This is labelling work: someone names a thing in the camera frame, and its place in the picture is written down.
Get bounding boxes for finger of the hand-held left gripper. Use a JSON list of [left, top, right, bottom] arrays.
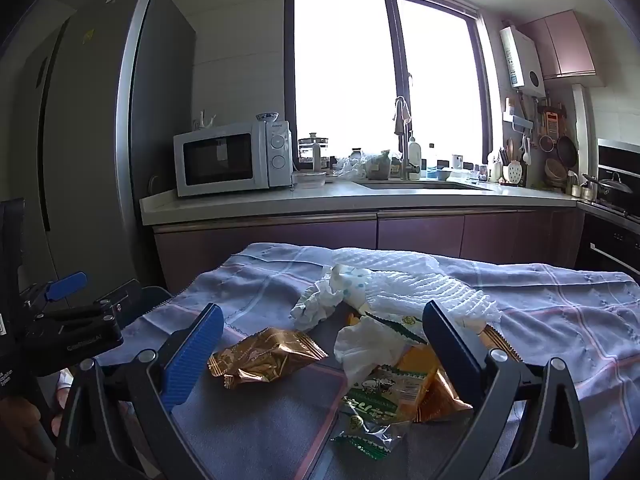
[[30, 271, 89, 317], [95, 280, 145, 322]]

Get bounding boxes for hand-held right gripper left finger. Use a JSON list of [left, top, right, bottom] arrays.
[[54, 304, 226, 480]]

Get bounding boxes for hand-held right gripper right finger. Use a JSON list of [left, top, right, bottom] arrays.
[[421, 300, 592, 480]]

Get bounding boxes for teal trash bin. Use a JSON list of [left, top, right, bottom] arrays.
[[141, 286, 176, 313]]

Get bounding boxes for white plastic wrapper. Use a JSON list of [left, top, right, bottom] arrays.
[[334, 317, 416, 386]]

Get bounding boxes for brown serrated wrapper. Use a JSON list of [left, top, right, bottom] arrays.
[[480, 325, 523, 363]]

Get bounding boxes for green edged clear wrapper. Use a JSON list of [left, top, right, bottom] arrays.
[[364, 311, 430, 346]]

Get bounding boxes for crumpled gold wrapper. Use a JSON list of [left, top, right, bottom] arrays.
[[417, 367, 473, 423]]

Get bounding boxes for gold snack wrapper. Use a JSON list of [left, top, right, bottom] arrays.
[[207, 326, 328, 390]]

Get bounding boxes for white foam fruit net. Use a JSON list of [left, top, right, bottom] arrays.
[[332, 247, 503, 323]]

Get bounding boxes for large green snack wrapper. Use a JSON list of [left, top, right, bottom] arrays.
[[342, 362, 436, 428]]

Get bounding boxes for checked blue cloth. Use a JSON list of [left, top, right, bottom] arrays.
[[95, 242, 640, 480]]

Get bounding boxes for purple lower cabinets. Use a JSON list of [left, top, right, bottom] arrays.
[[152, 210, 586, 291]]

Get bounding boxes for small green snack wrapper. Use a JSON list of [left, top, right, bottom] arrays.
[[330, 412, 411, 461]]

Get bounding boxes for crumpled white tissue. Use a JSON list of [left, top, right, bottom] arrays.
[[290, 280, 346, 333]]

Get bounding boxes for grey refrigerator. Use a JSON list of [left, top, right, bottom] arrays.
[[10, 0, 197, 291]]

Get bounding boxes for kitchen sink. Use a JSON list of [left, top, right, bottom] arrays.
[[357, 180, 476, 192]]

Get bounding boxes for white microwave oven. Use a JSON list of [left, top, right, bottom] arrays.
[[173, 120, 293, 198]]

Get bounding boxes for white kitchen counter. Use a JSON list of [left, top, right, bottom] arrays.
[[140, 180, 640, 228]]

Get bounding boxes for black built-in oven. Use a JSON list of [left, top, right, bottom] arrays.
[[575, 212, 640, 283]]

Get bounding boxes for white soap bottle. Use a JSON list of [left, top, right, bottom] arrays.
[[407, 136, 422, 178]]

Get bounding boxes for bag of greens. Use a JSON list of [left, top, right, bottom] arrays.
[[367, 150, 394, 181]]

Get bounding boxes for stacked bowls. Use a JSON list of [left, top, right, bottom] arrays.
[[545, 159, 568, 186]]

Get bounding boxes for clear plastic bag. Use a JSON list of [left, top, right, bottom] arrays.
[[334, 152, 371, 178]]

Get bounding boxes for black pot with lid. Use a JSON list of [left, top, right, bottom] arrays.
[[582, 172, 636, 207]]

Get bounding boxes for steel kitchen faucet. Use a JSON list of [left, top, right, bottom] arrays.
[[394, 96, 421, 181]]

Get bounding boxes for hanging frying pan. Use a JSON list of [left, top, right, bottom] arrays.
[[556, 135, 578, 163]]

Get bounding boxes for glass kettle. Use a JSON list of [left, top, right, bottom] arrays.
[[298, 132, 331, 171]]

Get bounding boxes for white water heater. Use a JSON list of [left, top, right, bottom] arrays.
[[500, 25, 547, 98]]

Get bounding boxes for kitchen window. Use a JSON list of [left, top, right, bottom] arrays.
[[284, 0, 503, 181]]

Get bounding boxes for pink upper cabinet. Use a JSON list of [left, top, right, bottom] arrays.
[[517, 10, 597, 80]]

